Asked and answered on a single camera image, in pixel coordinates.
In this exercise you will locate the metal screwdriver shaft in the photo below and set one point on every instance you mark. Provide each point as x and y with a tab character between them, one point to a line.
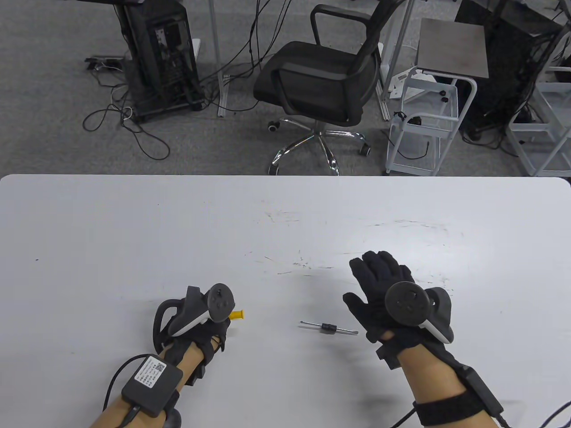
330	328

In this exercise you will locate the black computer tower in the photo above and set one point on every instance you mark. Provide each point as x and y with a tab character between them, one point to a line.
156	58

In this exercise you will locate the black hand controller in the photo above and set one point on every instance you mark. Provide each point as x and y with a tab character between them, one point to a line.
407	305
221	303

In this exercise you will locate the black power strip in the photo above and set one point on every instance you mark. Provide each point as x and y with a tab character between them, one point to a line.
102	60

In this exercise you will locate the person's right forearm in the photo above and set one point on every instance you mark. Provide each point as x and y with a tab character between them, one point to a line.
424	383

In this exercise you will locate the black office chair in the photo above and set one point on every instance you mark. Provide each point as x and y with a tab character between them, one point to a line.
312	76

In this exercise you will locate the person's right hand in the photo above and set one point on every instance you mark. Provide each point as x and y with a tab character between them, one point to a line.
374	276

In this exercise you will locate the white metal rack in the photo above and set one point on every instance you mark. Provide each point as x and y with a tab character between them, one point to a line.
531	126

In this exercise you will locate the black right hand controller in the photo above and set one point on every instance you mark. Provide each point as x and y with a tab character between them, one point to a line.
407	305

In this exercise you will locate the round black wrist camera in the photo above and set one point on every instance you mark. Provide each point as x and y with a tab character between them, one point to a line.
174	420

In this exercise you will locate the white desk leg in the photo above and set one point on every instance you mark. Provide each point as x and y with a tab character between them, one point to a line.
392	58
215	44

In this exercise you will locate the grey square board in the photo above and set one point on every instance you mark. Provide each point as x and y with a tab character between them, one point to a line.
450	49

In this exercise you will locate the black labelled wrist box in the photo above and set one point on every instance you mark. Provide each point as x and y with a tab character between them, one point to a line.
151	385

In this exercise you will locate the person's left hand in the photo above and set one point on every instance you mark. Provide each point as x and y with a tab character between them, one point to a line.
209	334

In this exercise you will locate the slim black wrist module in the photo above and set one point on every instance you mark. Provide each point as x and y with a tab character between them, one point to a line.
482	390

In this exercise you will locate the black mesh equipment tower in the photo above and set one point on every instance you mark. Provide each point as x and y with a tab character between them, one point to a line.
504	58

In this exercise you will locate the black left hand controller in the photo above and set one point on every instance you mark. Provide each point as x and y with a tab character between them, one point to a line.
221	303

